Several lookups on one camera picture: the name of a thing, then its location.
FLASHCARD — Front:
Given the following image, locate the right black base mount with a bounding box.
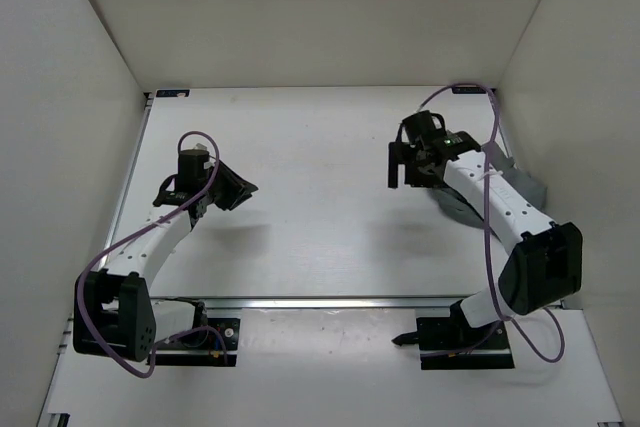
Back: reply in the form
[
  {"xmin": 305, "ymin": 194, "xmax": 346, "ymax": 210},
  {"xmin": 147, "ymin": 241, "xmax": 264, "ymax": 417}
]
[{"xmin": 392, "ymin": 301, "xmax": 515, "ymax": 371}]

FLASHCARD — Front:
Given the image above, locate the left blue table label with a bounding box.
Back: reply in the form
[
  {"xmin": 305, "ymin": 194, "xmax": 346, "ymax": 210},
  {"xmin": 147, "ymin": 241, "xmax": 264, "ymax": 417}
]
[{"xmin": 155, "ymin": 89, "xmax": 190, "ymax": 98}]

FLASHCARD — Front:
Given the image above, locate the blue table label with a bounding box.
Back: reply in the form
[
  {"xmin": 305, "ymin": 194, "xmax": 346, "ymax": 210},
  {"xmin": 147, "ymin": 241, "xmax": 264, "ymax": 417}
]
[
  {"xmin": 155, "ymin": 89, "xmax": 190, "ymax": 98},
  {"xmin": 451, "ymin": 85, "xmax": 486, "ymax": 95}
]

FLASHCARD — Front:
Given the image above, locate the right blue table label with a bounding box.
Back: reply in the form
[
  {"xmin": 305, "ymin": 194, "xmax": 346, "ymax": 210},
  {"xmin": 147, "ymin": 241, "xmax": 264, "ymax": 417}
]
[{"xmin": 451, "ymin": 85, "xmax": 486, "ymax": 95}]

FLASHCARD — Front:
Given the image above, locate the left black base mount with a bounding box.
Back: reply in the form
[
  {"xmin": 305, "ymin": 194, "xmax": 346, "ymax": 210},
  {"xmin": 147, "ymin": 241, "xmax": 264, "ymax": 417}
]
[{"xmin": 155, "ymin": 302, "xmax": 241, "ymax": 368}]

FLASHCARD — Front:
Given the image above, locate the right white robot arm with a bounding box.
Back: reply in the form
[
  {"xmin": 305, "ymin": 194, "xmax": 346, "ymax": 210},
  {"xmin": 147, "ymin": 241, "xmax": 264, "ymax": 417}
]
[{"xmin": 388, "ymin": 111, "xmax": 583, "ymax": 348}]

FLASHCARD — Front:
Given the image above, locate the grey pleated skirt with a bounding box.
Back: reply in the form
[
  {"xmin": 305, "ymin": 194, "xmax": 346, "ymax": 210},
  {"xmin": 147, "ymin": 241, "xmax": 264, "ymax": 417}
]
[{"xmin": 428, "ymin": 142, "xmax": 547, "ymax": 229}]

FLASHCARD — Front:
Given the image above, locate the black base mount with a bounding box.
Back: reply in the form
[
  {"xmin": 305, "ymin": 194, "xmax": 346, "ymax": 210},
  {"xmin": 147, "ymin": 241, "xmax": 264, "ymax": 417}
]
[
  {"xmin": 392, "ymin": 301, "xmax": 515, "ymax": 371},
  {"xmin": 155, "ymin": 302, "xmax": 241, "ymax": 368}
]

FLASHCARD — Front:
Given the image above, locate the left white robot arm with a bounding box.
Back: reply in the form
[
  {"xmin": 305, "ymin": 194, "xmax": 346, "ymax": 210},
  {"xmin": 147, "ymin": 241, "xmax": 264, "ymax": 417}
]
[{"xmin": 73, "ymin": 146, "xmax": 258, "ymax": 362}]

